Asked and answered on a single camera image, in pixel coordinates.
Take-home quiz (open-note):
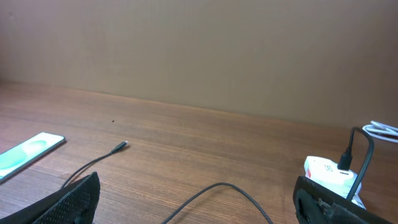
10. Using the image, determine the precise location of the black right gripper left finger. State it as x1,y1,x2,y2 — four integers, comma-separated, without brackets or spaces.
1,172,100,224

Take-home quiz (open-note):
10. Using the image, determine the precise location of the white power extension socket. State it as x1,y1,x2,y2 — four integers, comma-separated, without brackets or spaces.
351,195,366,209

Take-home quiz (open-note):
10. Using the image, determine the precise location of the smartphone with cyan screen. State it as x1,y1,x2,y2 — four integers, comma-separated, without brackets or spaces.
1,132,66,184

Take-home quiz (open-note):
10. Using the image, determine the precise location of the white coiled power cable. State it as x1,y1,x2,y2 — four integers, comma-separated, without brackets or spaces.
362,120,398,144

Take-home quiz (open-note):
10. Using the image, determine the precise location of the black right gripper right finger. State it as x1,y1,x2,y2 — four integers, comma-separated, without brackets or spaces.
293,176,392,224

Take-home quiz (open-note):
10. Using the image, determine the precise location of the white charger adapter plug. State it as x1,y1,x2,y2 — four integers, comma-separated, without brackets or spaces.
303,156,358,198

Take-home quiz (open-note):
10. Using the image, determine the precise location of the black USB charging cable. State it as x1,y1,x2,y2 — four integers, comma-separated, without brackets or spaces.
60,126,375,224

